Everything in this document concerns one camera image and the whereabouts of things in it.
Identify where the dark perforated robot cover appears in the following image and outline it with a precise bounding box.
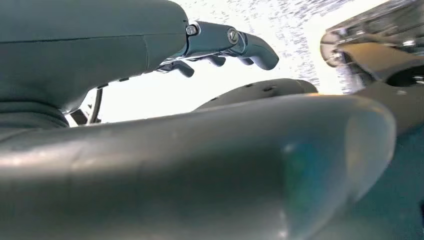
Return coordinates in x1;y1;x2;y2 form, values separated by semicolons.
193;78;320;112

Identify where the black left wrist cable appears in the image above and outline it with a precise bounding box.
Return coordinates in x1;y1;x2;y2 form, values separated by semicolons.
86;87;104;125

